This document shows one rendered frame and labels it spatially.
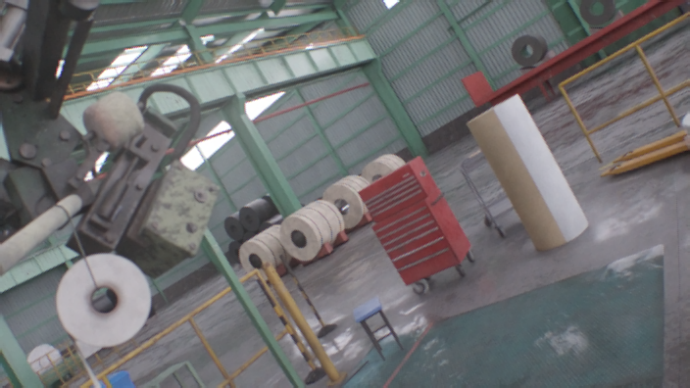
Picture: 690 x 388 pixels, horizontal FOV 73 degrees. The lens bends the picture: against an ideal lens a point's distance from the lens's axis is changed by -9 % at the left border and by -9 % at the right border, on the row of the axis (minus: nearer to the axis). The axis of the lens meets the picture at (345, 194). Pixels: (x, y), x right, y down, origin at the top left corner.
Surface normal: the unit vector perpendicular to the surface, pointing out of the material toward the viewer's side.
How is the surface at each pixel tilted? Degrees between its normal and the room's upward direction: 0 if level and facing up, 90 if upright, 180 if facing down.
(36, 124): 90
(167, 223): 90
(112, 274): 90
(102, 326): 90
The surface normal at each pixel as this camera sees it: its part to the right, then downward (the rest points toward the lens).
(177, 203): 0.68, -0.39
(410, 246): -0.44, 0.29
